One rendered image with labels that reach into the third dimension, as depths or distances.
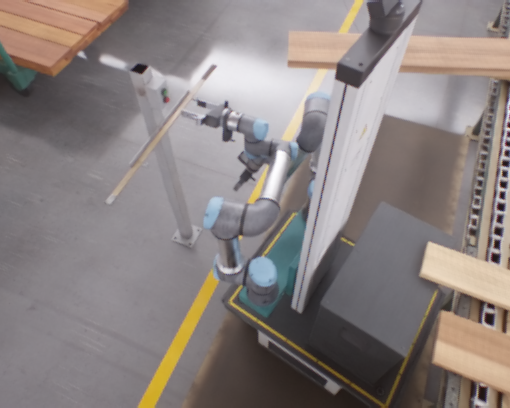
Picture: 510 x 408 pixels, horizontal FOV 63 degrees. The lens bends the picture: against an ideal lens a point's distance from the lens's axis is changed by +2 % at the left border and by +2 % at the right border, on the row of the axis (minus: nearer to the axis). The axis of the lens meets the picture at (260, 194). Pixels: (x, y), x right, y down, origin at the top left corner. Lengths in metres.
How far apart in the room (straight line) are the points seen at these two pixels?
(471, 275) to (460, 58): 1.28
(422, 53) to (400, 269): 1.30
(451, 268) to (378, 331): 0.39
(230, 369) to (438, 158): 2.07
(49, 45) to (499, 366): 3.25
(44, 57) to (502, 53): 2.90
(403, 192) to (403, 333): 1.56
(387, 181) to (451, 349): 1.64
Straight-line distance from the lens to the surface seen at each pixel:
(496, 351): 1.71
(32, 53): 3.49
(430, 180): 3.16
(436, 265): 1.76
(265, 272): 1.72
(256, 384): 2.37
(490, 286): 1.80
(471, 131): 3.63
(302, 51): 2.43
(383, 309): 1.65
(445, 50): 2.63
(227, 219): 1.37
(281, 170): 1.54
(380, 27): 1.01
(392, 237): 1.79
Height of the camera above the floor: 2.34
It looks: 55 degrees down
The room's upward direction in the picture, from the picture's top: 1 degrees clockwise
